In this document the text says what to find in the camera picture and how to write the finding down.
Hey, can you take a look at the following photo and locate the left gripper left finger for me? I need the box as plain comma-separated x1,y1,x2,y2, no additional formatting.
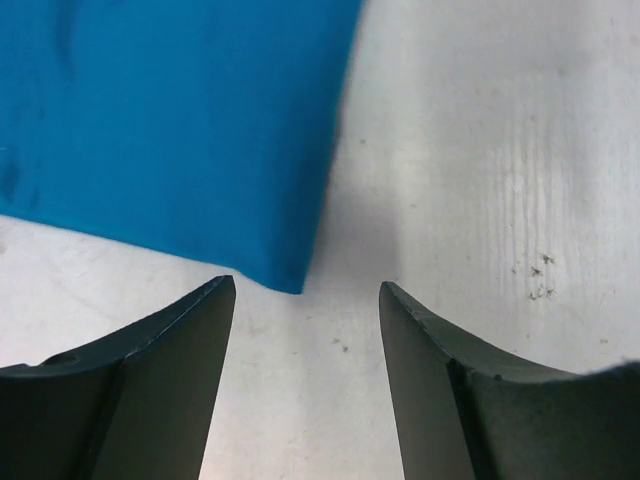
1,276,236,479

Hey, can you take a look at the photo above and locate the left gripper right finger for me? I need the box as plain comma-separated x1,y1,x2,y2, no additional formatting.
379,282,639,479

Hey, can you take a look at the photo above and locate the blue t shirt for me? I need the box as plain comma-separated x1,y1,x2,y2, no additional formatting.
1,1,362,294

